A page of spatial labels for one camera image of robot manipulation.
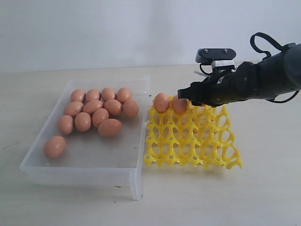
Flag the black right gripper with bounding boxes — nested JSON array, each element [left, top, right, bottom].
[[177, 73, 238, 107]]

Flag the brown egg slot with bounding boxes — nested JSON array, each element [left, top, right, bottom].
[[98, 118, 122, 137], [153, 93, 170, 113], [172, 95, 189, 114]]

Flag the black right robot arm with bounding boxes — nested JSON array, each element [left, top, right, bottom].
[[177, 43, 301, 107]]

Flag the yellow plastic egg tray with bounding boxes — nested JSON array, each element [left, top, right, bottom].
[[144, 104, 243, 169]]

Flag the brown egg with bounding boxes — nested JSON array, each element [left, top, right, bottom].
[[117, 87, 132, 105], [74, 112, 91, 132], [57, 115, 74, 135], [86, 89, 101, 102], [92, 108, 110, 128], [70, 89, 86, 103], [63, 101, 84, 117], [101, 88, 117, 102], [82, 100, 104, 116], [123, 100, 139, 118], [104, 99, 122, 116]]

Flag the clear plastic tray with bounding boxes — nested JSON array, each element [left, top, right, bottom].
[[20, 76, 151, 200]]

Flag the brown egg lone front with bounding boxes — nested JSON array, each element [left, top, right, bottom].
[[43, 136, 67, 159]]

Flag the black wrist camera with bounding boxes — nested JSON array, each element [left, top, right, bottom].
[[195, 48, 237, 65]]

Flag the black cable loop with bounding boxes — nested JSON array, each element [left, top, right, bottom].
[[249, 32, 290, 59]]

